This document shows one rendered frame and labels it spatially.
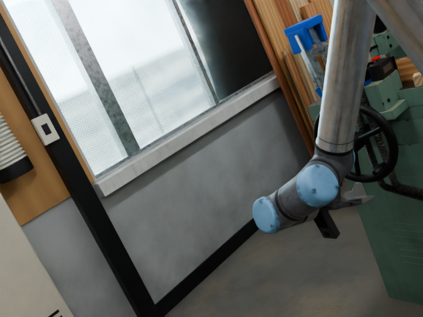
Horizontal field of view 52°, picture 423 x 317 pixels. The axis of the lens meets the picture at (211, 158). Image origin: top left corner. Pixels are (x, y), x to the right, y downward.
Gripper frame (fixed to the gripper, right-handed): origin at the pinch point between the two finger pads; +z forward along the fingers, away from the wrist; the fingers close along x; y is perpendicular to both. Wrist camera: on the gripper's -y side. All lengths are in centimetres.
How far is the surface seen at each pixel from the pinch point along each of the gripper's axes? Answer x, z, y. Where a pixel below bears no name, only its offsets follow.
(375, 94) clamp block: -2.2, 14.5, 29.6
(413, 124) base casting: -5.6, 28.5, 18.7
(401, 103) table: -5.7, 22.4, 25.8
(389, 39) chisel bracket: 2, 33, 48
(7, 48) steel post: 129, -56, 73
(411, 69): -5.7, 31.3, 36.3
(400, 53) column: 10, 55, 46
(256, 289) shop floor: 94, 41, -61
